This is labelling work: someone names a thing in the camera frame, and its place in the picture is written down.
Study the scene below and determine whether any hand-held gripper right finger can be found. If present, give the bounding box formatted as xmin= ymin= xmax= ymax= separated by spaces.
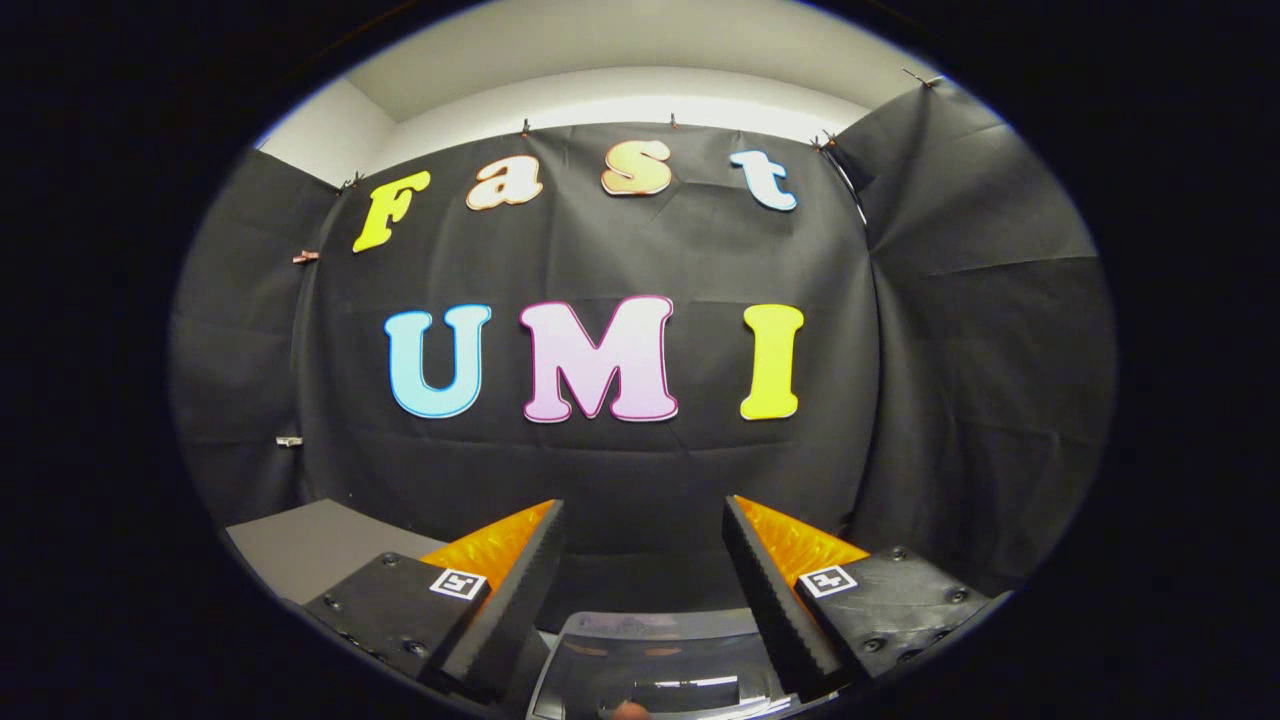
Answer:
xmin=722 ymin=495 xmax=991 ymax=701

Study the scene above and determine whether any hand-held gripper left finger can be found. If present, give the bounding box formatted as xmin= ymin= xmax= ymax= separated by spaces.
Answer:
xmin=303 ymin=500 xmax=566 ymax=701

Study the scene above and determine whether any row of small dark clips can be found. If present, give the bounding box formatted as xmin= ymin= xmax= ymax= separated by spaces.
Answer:
xmin=340 ymin=68 xmax=943 ymax=193

